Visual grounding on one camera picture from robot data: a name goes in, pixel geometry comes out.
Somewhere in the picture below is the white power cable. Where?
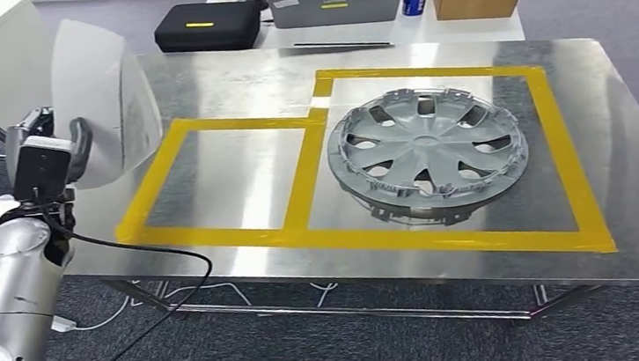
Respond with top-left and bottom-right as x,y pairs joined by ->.
69,258 -> 342,335

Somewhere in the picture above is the white curved plastic car part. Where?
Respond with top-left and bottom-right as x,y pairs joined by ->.
42,10 -> 170,194

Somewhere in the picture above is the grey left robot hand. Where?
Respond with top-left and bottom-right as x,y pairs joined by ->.
0,101 -> 99,194

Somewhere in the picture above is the steel workbench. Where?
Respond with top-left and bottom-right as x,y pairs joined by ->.
44,5 -> 639,361

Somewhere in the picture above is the white power strip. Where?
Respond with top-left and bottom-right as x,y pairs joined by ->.
48,312 -> 79,335

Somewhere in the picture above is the silver plastic wheel hubcap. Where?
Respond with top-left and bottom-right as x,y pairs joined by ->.
320,76 -> 537,239

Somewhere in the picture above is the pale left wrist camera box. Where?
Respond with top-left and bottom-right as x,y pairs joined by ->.
6,132 -> 80,205

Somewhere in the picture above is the black zippered hard case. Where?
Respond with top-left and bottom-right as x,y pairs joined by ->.
151,0 -> 268,60

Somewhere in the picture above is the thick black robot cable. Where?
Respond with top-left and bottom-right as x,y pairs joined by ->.
31,172 -> 224,361

